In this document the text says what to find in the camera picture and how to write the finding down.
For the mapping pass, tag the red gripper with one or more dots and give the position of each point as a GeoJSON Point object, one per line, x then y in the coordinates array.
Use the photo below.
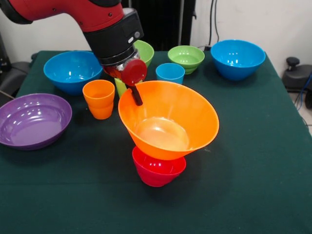
{"type": "Point", "coordinates": [134, 72]}

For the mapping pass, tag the large yellow-orange bowl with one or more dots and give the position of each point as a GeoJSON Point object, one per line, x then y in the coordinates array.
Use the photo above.
{"type": "Point", "coordinates": [170, 122]}

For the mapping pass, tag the small pink-red bowl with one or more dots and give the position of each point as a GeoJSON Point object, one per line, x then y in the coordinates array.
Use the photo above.
{"type": "Point", "coordinates": [156, 171]}

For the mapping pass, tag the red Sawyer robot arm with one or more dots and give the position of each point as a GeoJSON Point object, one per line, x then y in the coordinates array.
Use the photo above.
{"type": "Point", "coordinates": [104, 26]}

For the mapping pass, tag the green plastic cup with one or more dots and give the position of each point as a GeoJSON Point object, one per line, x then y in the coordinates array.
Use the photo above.
{"type": "Point", "coordinates": [119, 87]}

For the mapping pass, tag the orange plastic cup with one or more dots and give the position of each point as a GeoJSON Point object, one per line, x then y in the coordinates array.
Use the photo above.
{"type": "Point", "coordinates": [98, 102]}

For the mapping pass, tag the blue plastic cup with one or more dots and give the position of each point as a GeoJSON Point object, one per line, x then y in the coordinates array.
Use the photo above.
{"type": "Point", "coordinates": [170, 73]}

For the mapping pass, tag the large green bowl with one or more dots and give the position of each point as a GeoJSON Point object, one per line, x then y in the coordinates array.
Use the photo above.
{"type": "Point", "coordinates": [147, 52]}

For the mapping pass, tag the small green bowl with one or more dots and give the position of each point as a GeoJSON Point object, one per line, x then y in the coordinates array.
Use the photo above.
{"type": "Point", "coordinates": [186, 58]}

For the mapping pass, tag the blue plastic bowl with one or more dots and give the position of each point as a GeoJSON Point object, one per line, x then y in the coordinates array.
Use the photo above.
{"type": "Point", "coordinates": [237, 61]}
{"type": "Point", "coordinates": [70, 70]}

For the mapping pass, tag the purple shallow bowl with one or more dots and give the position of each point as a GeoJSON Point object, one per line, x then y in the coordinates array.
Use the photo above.
{"type": "Point", "coordinates": [34, 126]}

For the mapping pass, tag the dark green tablecloth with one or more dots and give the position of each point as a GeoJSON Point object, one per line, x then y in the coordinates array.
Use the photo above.
{"type": "Point", "coordinates": [156, 207]}

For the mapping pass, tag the dark grey stand foot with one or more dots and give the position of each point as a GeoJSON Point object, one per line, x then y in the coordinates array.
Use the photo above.
{"type": "Point", "coordinates": [14, 73]}
{"type": "Point", "coordinates": [295, 78]}

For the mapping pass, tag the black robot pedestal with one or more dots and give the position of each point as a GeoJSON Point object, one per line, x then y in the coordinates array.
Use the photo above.
{"type": "Point", "coordinates": [165, 24]}

